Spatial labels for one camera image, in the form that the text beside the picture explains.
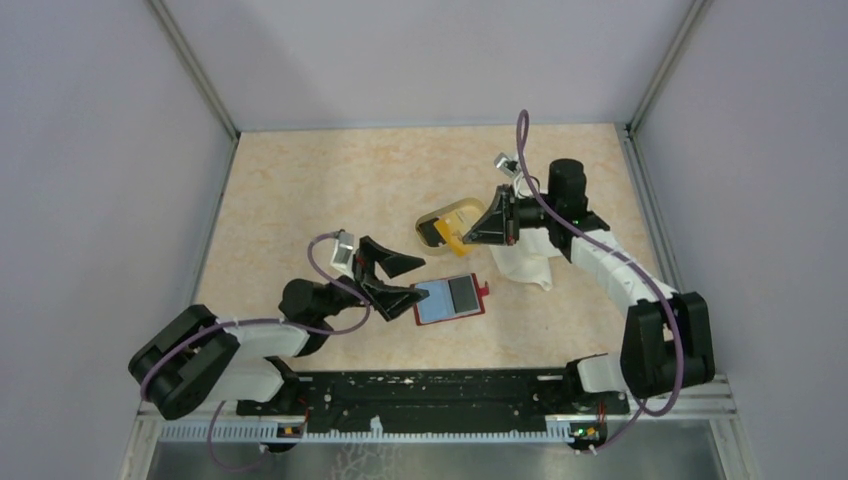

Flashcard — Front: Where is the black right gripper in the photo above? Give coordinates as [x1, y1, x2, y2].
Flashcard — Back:
[463, 183, 559, 246]

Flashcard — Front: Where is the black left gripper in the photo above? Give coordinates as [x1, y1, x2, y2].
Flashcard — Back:
[317, 235, 430, 319]

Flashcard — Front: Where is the red leather card holder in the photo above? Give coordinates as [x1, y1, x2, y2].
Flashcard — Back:
[414, 273, 490, 326]

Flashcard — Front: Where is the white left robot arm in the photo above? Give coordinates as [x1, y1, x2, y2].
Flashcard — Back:
[128, 244, 429, 420]

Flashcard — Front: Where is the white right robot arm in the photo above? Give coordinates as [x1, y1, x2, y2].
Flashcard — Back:
[460, 159, 715, 412]

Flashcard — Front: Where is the beige plastic tray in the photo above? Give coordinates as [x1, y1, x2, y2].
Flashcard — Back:
[414, 197, 487, 257]

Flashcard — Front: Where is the white cloth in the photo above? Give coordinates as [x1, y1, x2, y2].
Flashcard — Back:
[490, 229, 561, 291]

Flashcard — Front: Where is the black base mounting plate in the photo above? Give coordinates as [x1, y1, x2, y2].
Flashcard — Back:
[236, 368, 630, 434]

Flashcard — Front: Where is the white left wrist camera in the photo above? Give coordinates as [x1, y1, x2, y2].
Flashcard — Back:
[330, 230, 356, 278]

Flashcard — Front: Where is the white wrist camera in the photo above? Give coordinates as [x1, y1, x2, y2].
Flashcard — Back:
[494, 153, 521, 178]
[330, 230, 356, 278]

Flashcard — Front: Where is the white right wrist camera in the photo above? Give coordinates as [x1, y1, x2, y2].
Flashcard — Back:
[494, 153, 521, 178]

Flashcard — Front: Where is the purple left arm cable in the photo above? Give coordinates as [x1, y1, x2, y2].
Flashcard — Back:
[139, 231, 372, 473]

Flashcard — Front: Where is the white slotted cable duct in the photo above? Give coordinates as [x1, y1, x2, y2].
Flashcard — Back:
[159, 417, 601, 446]

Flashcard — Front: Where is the aluminium front frame rail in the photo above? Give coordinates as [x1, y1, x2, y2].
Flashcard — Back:
[135, 374, 737, 422]

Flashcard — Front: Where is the aluminium frame rail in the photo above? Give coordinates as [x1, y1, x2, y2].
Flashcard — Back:
[143, 0, 241, 142]
[135, 374, 737, 422]
[626, 0, 713, 139]

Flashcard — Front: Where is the aluminium frame rail right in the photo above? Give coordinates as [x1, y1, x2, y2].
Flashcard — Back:
[626, 0, 713, 139]

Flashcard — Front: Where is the aluminium frame rail left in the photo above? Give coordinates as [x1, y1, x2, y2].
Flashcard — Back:
[143, 0, 241, 142]

